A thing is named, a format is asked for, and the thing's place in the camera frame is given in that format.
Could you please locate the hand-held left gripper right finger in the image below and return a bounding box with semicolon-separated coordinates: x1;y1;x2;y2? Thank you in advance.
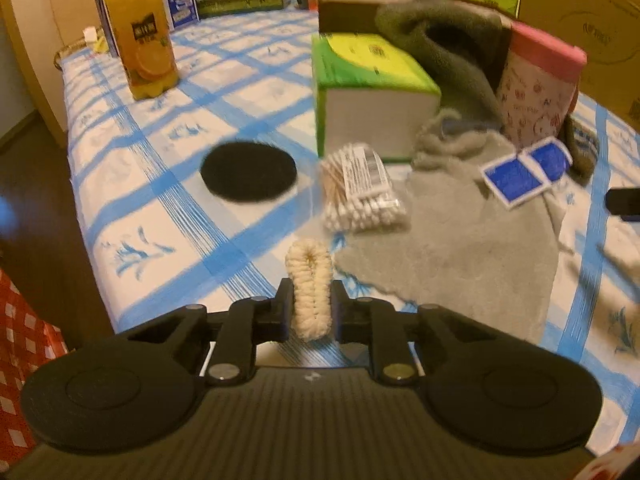
331;280;506;387

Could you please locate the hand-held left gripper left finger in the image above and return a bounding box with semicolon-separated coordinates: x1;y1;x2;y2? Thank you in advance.
125;277;294;387

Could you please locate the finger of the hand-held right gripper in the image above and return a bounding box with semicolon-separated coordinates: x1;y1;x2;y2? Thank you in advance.
604;187;640;222

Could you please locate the cream knitted hair scrunchie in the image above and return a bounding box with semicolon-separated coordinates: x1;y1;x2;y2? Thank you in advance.
285;241;334;344

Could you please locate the black round sponge pad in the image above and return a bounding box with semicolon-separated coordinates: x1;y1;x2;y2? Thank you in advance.
200;141;297;205

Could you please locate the dark knitted cloth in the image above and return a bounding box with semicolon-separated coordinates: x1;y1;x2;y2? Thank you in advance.
560;115;601;187

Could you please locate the blue playing card pack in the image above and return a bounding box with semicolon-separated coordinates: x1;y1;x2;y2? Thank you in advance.
482;152;552;211
520;136;574;184

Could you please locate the cotton swab pack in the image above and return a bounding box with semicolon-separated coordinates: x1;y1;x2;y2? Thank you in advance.
320;142;412;234

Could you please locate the grey towel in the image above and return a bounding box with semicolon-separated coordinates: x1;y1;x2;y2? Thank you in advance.
332;110;569;347

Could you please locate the pink patterned box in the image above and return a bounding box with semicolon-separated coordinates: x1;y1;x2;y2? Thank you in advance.
495;20;589;149

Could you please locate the blue checked bed sheet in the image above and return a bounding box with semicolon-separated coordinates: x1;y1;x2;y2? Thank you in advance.
54;7;640;461

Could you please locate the large tan cardboard box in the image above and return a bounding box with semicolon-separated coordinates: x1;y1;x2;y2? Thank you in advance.
517;0;640;122

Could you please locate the grey-green fleece cloth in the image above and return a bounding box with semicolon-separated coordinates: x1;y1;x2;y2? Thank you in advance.
375;0;507;127

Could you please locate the green tissue pack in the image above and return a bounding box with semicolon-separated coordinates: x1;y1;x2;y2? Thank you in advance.
311;32;444;164

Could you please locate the red checkered cloth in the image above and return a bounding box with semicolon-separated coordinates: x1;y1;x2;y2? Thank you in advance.
0;267;69;462

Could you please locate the dark brown cardboard box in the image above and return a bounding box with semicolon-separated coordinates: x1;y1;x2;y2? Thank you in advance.
318;0;519;92

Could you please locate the orange juice bottle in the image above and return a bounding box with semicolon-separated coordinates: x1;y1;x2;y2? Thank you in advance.
102;0;180;101

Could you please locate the blue carton box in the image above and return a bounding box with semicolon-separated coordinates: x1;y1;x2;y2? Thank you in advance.
93;0;202;59

